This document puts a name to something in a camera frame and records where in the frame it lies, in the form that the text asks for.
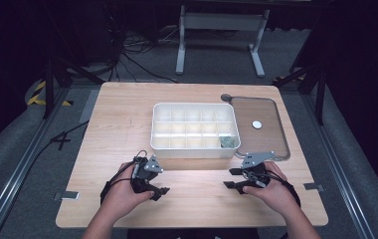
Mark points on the black metal stand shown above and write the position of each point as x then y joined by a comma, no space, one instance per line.
319,96
49,86

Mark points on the person's left hand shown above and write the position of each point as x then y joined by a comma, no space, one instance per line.
120,199

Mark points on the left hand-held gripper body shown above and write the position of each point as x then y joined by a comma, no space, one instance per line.
149,174

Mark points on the silver tape strip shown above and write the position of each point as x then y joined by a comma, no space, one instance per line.
67,195
313,187

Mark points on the grey-green sock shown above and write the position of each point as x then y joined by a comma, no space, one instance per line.
226,142

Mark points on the aluminium floor rail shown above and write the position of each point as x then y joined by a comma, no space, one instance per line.
342,166
14,179

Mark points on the white divided storage box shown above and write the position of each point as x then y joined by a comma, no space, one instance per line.
193,151

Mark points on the grey round lid knob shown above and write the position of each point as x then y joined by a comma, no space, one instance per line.
226,97

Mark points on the grey metal table frame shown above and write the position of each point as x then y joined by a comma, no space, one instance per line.
222,21

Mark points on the person's right hand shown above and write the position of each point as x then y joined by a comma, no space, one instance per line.
276,194

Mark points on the white round disc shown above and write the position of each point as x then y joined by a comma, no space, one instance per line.
257,124

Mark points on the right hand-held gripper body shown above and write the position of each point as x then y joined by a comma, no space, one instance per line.
256,172

